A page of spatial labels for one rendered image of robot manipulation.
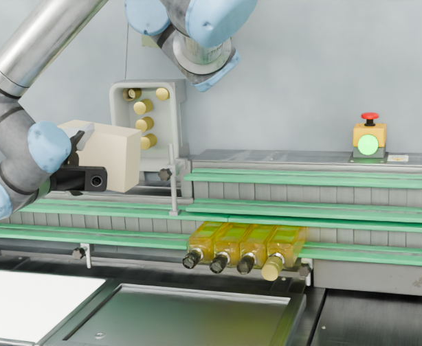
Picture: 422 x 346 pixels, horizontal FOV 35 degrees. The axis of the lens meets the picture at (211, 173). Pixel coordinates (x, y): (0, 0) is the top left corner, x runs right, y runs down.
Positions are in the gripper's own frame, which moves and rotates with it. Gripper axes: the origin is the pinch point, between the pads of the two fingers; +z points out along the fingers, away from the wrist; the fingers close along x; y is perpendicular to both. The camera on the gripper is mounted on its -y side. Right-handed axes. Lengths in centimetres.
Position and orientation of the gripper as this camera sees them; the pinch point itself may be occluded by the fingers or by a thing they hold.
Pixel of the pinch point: (95, 156)
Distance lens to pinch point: 142.5
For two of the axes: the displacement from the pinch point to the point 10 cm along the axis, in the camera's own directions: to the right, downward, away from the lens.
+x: -0.8, 9.5, 2.9
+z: 3.1, -2.5, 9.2
